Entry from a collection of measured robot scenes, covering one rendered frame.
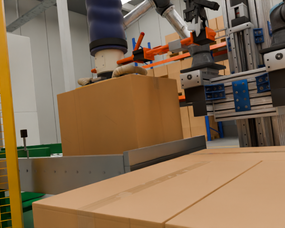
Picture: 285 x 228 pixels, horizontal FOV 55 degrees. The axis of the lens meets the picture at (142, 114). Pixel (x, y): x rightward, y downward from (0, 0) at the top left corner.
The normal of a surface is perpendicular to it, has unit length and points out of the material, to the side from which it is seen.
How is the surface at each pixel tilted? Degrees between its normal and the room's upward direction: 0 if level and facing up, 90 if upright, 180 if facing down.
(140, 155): 90
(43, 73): 90
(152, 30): 90
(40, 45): 90
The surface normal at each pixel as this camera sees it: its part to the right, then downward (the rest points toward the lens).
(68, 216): -0.62, 0.04
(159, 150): 0.78, -0.11
